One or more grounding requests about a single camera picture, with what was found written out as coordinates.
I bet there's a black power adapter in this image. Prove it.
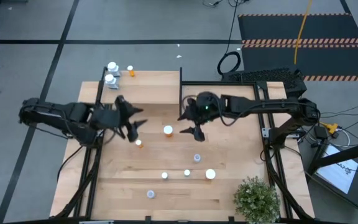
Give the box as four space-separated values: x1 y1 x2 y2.
314 124 329 141

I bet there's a white paper sheet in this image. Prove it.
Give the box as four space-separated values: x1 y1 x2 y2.
315 144 358 195

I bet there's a wooden shelf black frame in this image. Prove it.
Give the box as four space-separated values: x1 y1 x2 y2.
95 66 183 106

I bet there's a hazard-striped black floor mat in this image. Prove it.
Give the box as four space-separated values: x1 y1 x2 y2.
236 12 358 83

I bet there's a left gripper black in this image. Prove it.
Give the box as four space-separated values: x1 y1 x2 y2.
88 94 149 144

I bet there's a black stand crossbar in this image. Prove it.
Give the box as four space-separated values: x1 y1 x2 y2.
306 139 358 218

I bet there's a yellow plug connector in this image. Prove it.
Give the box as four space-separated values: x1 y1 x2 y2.
320 121 341 135

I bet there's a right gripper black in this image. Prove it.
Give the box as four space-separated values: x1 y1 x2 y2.
177 90 227 143

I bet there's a black looped cable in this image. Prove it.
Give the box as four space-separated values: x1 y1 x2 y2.
56 144 85 182

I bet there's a black hanging cable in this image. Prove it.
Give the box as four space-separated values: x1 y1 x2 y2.
216 0 242 76

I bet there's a potted green plant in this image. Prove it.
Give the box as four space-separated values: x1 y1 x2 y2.
232 175 282 223

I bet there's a yellow hanging cable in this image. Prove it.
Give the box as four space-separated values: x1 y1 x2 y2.
293 0 314 65

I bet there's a white medicine bottle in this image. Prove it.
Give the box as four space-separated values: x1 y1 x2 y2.
106 61 121 78
104 73 120 90

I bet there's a black mesh computer tower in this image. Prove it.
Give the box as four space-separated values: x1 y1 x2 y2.
221 66 308 98

